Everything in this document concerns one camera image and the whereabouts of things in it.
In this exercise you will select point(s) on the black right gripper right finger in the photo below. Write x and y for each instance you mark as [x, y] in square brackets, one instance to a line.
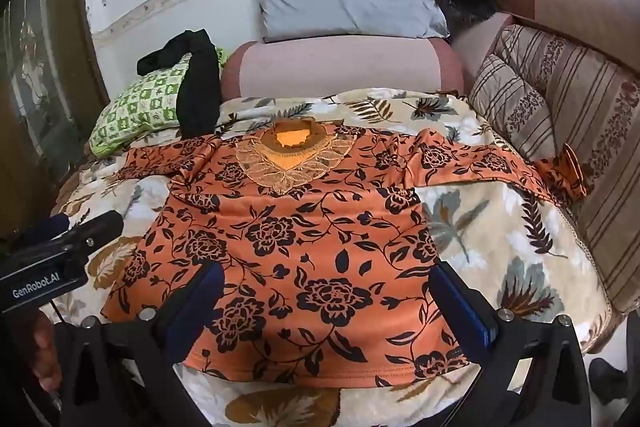
[531, 373]

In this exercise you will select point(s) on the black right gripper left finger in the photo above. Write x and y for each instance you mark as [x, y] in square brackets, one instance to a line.
[122, 373]

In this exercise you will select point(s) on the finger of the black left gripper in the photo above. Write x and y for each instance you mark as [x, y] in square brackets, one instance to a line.
[56, 236]

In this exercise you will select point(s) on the orange black floral shirt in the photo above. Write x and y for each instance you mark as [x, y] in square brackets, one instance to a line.
[323, 245]

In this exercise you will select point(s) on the person's left hand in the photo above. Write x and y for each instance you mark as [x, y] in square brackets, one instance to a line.
[45, 364]

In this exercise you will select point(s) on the green white patterned pillow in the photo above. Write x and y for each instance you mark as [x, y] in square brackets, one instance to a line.
[147, 105]

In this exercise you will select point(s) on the wooden glass-panel wardrobe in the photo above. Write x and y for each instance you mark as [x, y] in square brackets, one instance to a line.
[51, 94]

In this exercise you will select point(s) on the black garment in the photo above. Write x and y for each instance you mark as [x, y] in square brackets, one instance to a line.
[199, 96]

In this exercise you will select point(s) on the pink bolster cushion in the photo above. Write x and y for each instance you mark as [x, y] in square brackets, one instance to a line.
[318, 67]

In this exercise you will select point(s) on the small striped brown cushion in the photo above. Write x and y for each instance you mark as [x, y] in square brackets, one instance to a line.
[514, 109]

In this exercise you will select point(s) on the striped brown floral cushion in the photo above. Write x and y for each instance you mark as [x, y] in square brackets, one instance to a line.
[594, 108]

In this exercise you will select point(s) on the pink beige large cushion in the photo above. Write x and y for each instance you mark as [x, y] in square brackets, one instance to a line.
[608, 26]

